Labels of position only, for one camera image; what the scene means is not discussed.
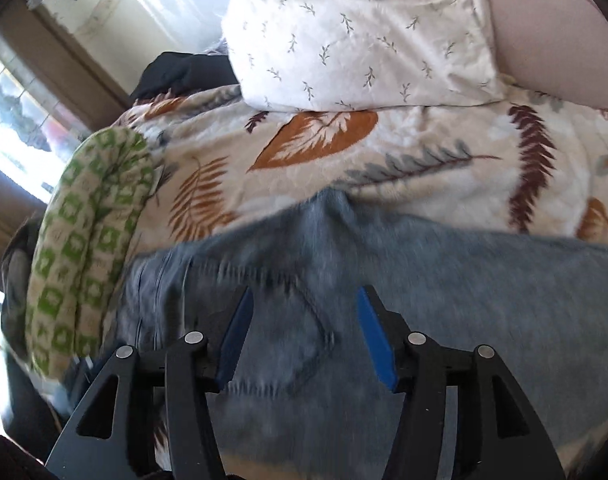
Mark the dark grey cloth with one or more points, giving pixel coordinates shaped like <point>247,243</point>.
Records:
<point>16,270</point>

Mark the black cloth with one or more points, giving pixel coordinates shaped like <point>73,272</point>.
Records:
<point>184,75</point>

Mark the green patterned rolled quilt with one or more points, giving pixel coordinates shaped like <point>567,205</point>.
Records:
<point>84,240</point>

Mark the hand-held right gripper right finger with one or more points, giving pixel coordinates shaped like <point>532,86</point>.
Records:
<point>376,335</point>

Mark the round pink cushion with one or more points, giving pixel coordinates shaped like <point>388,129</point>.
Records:
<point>549,45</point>

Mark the white sprig print pillow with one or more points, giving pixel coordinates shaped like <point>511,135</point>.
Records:
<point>359,35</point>

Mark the leaf print blanket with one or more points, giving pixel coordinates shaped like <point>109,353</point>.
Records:
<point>284,180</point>

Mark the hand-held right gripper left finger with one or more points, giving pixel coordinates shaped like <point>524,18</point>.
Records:
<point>236,330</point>

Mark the wooden framed window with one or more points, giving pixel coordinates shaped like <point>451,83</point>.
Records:
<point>59,45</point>

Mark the blue denim pants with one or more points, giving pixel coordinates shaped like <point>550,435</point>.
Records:
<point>459,285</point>

